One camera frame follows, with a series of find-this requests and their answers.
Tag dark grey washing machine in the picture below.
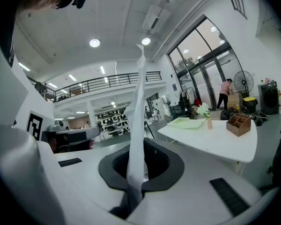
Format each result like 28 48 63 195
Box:
257 81 280 115

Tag white ceiling air conditioner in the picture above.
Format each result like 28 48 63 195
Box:
141 4 171 35

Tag pale green sink tray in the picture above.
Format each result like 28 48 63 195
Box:
166 117 207 129

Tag white cloth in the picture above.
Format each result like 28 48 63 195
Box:
123 44 148 206

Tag pile of black bags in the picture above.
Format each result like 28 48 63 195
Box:
220 106 239 121

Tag black-framed glass door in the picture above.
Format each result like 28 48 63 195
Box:
167 17 244 111

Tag white flowers in pink vase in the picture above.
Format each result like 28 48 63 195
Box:
196 102 213 130

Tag black balcony railing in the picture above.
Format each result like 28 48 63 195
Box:
28 71 162 103

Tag shelf of black equipment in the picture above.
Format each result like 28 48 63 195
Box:
95 108 132 138

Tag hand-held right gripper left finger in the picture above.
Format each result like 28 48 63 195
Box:
38 141 132 225

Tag brown wooden desk organizer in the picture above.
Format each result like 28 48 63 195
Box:
226 113 252 137

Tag cardboard box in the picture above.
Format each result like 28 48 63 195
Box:
227 92 244 113

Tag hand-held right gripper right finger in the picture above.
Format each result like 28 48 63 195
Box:
126 137 279 225

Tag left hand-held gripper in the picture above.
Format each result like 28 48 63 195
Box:
0 41 70 225

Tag yellow lidded bin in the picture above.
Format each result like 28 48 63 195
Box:
243 97 259 114

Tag black printed bag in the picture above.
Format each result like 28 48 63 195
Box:
250 111 270 126

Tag black standing fan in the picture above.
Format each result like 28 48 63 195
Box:
233 70 254 98

